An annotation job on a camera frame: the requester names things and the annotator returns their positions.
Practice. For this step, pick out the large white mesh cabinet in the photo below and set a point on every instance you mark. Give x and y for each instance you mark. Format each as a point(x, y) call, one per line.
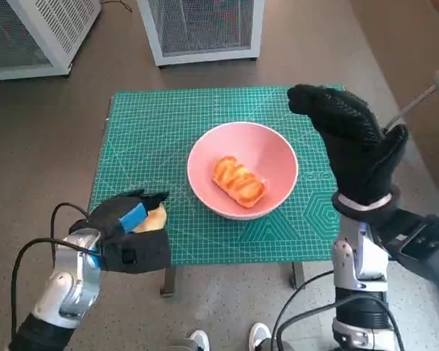
point(40, 33)

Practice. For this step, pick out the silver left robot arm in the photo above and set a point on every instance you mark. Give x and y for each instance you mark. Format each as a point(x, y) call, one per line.
point(66, 285)

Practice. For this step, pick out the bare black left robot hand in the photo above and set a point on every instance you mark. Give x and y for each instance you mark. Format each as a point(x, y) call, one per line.
point(106, 215)

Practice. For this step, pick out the round toy bread bun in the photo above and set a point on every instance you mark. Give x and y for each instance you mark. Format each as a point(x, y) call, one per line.
point(155, 221)

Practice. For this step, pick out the white shoe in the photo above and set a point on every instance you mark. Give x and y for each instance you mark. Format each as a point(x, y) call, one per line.
point(259, 336)
point(200, 340)

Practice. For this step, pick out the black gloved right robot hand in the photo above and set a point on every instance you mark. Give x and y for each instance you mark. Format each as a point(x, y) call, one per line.
point(358, 153)

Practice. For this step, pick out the braided oblong toy bread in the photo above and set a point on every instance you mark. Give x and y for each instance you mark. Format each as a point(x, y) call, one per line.
point(238, 181)

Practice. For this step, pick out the green cutting mat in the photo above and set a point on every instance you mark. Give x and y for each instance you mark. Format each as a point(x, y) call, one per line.
point(150, 146)

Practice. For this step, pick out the small white mesh cabinet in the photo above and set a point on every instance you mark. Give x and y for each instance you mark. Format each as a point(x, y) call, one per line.
point(205, 29)

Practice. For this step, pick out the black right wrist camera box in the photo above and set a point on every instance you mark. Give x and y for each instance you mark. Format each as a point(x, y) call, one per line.
point(420, 245)

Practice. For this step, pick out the pink bowl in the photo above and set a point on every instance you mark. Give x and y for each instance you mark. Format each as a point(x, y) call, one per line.
point(263, 146)

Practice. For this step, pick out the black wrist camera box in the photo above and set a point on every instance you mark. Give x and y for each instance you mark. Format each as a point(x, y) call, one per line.
point(420, 245)
point(142, 252)

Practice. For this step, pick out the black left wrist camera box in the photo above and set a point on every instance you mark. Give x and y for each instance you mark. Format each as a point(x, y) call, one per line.
point(142, 252)

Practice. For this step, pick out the black metal table leg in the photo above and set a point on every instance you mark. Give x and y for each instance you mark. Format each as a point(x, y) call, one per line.
point(299, 276)
point(170, 279)

